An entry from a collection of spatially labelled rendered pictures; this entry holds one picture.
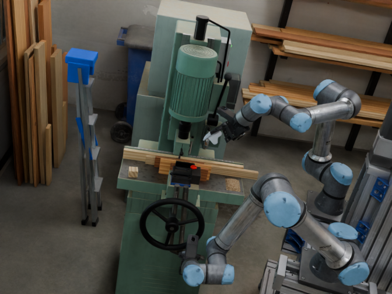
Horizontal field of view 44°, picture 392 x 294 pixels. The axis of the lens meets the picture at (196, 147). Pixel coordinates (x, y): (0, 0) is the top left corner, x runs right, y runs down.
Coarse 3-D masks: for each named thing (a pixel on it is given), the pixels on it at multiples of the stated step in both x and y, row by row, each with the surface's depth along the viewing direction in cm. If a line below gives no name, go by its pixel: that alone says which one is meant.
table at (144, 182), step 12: (120, 168) 229; (144, 168) 232; (156, 168) 234; (120, 180) 222; (132, 180) 222; (144, 180) 223; (156, 180) 225; (216, 180) 234; (240, 180) 237; (156, 192) 225; (204, 192) 225; (216, 192) 225; (228, 192) 226; (240, 192) 228; (168, 204) 217; (240, 204) 229
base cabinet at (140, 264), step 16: (128, 224) 235; (160, 224) 235; (192, 224) 235; (208, 224) 235; (128, 240) 240; (144, 240) 239; (160, 240) 239; (176, 240) 239; (128, 256) 244; (144, 256) 244; (160, 256) 244; (176, 256) 244; (128, 272) 250; (144, 272) 250; (160, 272) 250; (176, 272) 250; (128, 288) 256; (144, 288) 256; (160, 288) 255; (176, 288) 256; (192, 288) 256
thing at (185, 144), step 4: (176, 132) 233; (176, 136) 229; (188, 136) 232; (176, 140) 226; (180, 140) 227; (184, 140) 228; (188, 140) 228; (176, 144) 226; (180, 144) 226; (184, 144) 226; (188, 144) 226; (176, 148) 227; (180, 148) 227; (184, 148) 227; (188, 148) 227; (176, 152) 228; (184, 152) 228
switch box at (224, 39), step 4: (224, 40) 238; (224, 44) 235; (220, 48) 236; (224, 48) 236; (228, 48) 236; (220, 52) 237; (224, 52) 237; (228, 52) 237; (220, 56) 238; (224, 56) 238; (228, 56) 238; (220, 60) 239; (216, 68) 241; (216, 72) 242; (224, 72) 242
